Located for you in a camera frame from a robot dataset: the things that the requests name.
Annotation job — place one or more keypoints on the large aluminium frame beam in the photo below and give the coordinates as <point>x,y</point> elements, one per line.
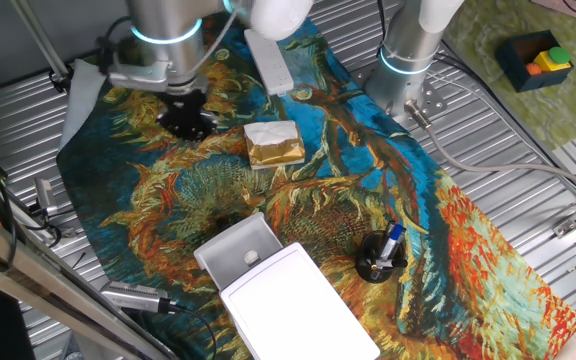
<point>18,250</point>

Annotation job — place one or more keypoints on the gold and white tissue pack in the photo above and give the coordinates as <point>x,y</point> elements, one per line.
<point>273,145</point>

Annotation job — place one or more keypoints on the sunflower painting cloth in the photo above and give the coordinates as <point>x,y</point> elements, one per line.
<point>318,200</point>

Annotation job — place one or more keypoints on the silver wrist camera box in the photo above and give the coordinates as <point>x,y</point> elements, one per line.
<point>135,80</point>

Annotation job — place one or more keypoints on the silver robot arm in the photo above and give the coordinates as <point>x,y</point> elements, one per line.
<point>168,20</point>

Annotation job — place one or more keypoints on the blue capped white marker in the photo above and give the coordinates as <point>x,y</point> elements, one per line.
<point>393,237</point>

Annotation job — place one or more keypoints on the black pen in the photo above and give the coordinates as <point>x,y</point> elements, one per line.
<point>398,263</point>

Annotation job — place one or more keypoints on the grey clamp device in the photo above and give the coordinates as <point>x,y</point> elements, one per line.
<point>45,195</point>

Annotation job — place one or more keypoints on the grey tripod pole with clamp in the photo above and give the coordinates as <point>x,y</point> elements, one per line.
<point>38,35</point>

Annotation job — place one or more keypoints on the green patterned mat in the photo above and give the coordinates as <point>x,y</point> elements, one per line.
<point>568,115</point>

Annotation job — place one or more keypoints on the yellow toy block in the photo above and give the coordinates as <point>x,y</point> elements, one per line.
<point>548,64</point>

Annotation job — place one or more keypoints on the white power strip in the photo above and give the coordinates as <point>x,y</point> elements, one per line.
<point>270,62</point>

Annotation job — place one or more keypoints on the black pen holder cup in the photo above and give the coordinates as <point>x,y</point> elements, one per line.
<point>368,265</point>

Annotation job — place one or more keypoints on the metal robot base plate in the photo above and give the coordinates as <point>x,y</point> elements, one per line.
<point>433,100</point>

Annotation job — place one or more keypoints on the dark blue toy box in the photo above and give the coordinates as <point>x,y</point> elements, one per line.
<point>510,70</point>

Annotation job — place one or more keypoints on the orange toy ball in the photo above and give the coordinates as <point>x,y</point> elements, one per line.
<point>533,69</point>

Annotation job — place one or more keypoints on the grey cabinet with white lid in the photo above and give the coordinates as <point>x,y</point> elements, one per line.
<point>293,310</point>

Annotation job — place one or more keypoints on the green round toy block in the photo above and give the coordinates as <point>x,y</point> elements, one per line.
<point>560,55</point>

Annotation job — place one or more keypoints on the silver finned camera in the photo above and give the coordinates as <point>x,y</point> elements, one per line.
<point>133,296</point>

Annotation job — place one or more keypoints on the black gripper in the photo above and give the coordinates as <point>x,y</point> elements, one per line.
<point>185,117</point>

